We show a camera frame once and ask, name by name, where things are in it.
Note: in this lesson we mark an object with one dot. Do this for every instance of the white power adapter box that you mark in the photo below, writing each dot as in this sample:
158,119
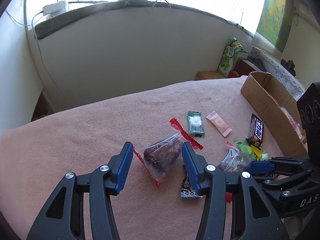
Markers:
52,8

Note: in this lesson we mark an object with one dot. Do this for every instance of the clear red-edged dried fruit bag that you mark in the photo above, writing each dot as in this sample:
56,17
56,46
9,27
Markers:
160,157

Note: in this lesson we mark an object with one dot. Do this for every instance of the yellow snack packet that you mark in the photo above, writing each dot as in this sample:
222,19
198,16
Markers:
257,152

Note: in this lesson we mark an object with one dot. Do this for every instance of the light green candy packet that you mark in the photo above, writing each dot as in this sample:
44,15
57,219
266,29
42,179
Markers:
244,147

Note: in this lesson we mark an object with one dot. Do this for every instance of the yellow green wall painting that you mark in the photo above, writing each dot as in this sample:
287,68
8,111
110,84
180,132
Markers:
275,22

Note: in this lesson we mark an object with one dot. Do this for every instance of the pink candy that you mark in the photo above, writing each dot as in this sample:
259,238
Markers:
219,123

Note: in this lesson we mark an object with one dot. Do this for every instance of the green candy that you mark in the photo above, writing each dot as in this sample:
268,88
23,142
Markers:
195,124

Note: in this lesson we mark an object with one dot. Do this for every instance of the brown cardboard box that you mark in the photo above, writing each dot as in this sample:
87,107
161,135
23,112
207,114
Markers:
268,97

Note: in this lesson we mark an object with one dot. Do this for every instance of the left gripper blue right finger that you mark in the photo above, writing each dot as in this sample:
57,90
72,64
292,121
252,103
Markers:
253,216

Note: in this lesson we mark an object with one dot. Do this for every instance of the green tissue box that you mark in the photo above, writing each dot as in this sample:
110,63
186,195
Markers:
230,54

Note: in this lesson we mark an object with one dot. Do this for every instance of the pink table cloth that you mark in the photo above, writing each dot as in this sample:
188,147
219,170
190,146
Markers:
36,156

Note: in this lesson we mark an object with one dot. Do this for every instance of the brown Snickers bar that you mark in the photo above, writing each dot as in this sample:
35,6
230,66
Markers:
255,136

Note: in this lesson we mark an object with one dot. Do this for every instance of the white lace cloth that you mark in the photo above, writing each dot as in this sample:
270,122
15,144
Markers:
270,56

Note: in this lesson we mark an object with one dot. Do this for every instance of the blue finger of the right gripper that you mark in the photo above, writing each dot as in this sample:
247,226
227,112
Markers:
260,168

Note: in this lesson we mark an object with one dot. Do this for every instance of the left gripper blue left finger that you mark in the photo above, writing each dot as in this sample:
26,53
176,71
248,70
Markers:
62,216

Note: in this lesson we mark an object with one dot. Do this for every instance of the black patterned snack packet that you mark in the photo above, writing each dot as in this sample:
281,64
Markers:
187,191

